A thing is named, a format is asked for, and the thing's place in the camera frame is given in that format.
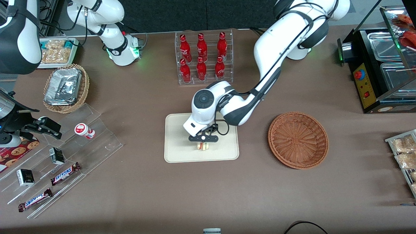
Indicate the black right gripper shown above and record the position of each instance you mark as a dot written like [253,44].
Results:
[17,121]

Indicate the triangular sandwich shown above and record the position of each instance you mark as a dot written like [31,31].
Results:
[202,147]

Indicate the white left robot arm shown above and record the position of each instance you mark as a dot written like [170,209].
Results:
[276,48]

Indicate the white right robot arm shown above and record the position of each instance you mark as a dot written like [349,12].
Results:
[113,19]

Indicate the cream plastic tray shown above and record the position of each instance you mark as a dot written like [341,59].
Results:
[178,149]

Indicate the silver foil tray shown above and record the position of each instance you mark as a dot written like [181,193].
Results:
[63,86]

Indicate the light wicker basket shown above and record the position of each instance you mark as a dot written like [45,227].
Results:
[85,87]

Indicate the white snack tray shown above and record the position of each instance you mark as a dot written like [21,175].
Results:
[74,52]

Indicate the brown round wicker basket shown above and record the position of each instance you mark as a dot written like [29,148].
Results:
[297,141]

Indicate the tray of packaged snacks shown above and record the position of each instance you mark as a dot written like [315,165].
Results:
[391,140]

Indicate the small black carton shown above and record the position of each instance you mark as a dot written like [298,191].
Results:
[25,177]
[57,156]

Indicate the white bottle with red cap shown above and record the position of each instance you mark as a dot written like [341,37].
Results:
[83,130]

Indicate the snickers bar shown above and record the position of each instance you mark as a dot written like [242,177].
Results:
[35,200]
[65,174]

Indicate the clear acrylic stepped stand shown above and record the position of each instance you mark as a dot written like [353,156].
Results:
[97,146]

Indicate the red cookie box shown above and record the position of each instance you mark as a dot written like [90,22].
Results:
[16,154]

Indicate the clear acrylic bottle rack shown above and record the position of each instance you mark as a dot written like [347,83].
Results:
[209,81]

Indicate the red cola bottle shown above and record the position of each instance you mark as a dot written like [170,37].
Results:
[222,45]
[185,72]
[201,47]
[201,70]
[220,69]
[185,48]

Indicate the clear bag of snacks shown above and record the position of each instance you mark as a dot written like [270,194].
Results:
[55,53]

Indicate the grey white device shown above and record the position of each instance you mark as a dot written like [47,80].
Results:
[212,231]

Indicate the black food warmer case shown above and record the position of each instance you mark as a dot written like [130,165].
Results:
[364,87]

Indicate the clear bag of pastry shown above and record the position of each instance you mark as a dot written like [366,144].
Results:
[404,144]
[406,161]

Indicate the steel food pan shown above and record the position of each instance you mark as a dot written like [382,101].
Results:
[383,47]
[398,78]

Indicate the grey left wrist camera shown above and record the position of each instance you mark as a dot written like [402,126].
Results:
[193,128]

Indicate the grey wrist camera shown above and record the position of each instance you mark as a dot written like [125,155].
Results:
[9,140]
[193,128]

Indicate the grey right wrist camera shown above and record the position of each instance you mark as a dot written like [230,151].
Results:
[9,140]

